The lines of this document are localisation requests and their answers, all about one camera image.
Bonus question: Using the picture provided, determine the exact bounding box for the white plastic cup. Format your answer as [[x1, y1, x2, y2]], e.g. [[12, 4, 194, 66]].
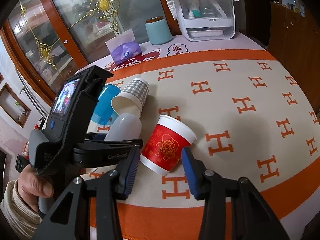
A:
[[104, 113, 142, 141]]

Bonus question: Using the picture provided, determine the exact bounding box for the beige knit sleeve forearm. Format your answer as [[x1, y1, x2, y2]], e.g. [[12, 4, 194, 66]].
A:
[[1, 180, 42, 239]]

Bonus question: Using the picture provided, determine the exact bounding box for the blue translucent plastic cup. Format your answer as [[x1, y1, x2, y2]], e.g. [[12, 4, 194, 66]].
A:
[[91, 85, 120, 125]]

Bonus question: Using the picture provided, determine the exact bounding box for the grey checkered paper cup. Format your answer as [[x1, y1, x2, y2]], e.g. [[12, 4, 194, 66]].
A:
[[111, 77, 149, 118]]

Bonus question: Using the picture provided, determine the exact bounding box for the red paper cup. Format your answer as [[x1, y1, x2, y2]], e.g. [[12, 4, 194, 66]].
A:
[[140, 114, 196, 176]]

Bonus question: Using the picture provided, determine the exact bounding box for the person's left hand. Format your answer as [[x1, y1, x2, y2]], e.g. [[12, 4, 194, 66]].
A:
[[17, 164, 54, 212]]

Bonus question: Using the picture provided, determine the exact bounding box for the orange H-pattern blanket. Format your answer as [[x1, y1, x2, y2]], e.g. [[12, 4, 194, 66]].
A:
[[92, 50, 319, 239]]

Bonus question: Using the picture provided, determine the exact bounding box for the purple tissue pack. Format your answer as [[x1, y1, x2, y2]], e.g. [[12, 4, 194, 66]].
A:
[[105, 29, 142, 65]]

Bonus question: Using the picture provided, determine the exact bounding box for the wooden glass sliding door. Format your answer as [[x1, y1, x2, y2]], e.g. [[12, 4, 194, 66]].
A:
[[1, 0, 180, 105]]

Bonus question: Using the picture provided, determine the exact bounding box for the teal canister with brown lid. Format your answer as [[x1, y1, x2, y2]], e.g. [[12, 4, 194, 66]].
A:
[[145, 16, 172, 45]]

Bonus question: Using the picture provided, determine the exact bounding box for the white printed tablecloth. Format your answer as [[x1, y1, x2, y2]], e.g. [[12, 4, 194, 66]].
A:
[[77, 32, 264, 73]]

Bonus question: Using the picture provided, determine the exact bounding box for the dark wooden cabinet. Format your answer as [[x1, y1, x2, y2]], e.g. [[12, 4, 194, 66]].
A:
[[268, 3, 320, 111]]

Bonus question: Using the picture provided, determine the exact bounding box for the white sterilizer box appliance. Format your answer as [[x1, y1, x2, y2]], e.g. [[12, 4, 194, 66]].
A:
[[167, 0, 236, 42]]

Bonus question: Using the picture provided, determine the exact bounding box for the wall niche wooden frame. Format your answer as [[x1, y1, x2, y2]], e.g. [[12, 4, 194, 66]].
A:
[[0, 83, 30, 128]]

